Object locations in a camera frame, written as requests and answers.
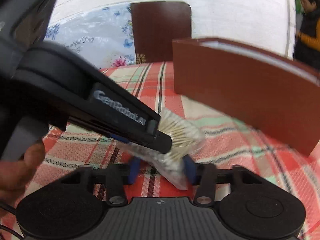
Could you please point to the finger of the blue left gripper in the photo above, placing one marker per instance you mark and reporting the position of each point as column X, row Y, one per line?
column 118, row 138

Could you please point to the cotton swabs plastic bag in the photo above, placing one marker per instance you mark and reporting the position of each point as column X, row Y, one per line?
column 186, row 139

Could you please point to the red plaid bed sheet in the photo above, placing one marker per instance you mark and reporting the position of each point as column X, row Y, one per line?
column 228, row 142

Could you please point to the brown storage box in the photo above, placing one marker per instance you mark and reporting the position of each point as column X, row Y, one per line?
column 267, row 91

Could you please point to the white door frame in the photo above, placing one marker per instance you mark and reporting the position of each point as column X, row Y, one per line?
column 291, row 28

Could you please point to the brown wooden headboard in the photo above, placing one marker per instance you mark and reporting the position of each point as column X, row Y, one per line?
column 155, row 25

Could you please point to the person in dark vest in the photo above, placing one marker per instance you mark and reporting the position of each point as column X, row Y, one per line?
column 307, row 45

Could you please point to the person's left hand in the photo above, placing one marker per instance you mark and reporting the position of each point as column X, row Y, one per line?
column 16, row 175

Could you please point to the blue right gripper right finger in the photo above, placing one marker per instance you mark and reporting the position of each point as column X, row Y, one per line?
column 190, row 170

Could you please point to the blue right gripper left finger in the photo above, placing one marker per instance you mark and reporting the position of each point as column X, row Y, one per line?
column 134, row 168

